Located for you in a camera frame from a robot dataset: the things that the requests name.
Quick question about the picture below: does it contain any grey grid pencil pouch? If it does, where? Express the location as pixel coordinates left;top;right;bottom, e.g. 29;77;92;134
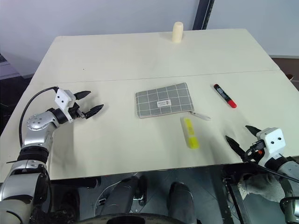
135;82;211;121

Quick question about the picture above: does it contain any dark upright post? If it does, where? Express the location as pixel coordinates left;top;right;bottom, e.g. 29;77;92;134
191;0;215;30

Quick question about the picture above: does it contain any dark rounded shape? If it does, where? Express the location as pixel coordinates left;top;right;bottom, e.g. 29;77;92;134
167;181;196;223
100;175;148;216

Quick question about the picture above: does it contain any black metal table frame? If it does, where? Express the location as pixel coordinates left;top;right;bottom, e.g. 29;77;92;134
218;163;248;224

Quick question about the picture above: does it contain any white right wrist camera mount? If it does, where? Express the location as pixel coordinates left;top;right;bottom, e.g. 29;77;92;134
255;127;286;169

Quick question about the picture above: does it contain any white knit glove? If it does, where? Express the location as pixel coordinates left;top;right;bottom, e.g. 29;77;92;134
237;173;286;209

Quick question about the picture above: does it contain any cream cylinder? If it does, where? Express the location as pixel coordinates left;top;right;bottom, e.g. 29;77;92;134
171;21;184;44

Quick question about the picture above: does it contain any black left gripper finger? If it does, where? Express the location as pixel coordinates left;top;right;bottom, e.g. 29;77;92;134
83;104;104;120
74;90;92;101

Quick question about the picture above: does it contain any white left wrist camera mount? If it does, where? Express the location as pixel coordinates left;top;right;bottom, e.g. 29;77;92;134
54;88;77;123

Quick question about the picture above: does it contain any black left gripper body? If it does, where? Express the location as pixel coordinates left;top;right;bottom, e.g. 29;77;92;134
68;102;86;119

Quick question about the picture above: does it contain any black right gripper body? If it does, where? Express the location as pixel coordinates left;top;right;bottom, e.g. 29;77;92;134
242;139;266;164

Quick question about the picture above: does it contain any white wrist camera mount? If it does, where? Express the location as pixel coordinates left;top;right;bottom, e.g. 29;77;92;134
255;127;286;169
54;88;77;123

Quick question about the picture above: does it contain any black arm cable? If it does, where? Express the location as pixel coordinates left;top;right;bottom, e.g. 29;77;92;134
19;86;58;147
244;146;299;183

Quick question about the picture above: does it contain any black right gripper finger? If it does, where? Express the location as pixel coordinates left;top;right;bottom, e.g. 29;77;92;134
225;135;246;162
245;125;259;139

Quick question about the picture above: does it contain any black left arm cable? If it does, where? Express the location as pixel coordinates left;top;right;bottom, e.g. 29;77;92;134
19;86;58;147

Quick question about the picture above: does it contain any black marker with red cap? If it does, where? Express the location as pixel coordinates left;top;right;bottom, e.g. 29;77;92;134
213;84;237;109

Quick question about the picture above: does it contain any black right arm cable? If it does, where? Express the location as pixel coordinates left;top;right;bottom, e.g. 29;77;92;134
244;146;299;183

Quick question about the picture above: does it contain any yellow highlighter pen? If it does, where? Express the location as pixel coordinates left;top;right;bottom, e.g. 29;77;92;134
180;117;200;150

